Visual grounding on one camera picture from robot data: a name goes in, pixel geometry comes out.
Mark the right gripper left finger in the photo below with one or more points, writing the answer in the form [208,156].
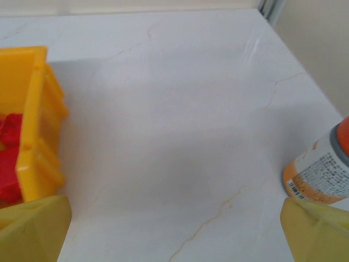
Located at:
[32,232]

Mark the orange capped bottle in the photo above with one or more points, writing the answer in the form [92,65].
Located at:
[316,169]

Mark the red lego brick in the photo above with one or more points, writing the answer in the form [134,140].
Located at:
[12,128]
[8,174]

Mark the aluminium frame post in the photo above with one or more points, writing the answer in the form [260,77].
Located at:
[270,11]

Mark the yellow plastic bin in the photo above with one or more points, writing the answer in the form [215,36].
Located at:
[35,122]

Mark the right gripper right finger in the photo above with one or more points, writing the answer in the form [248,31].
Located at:
[319,234]

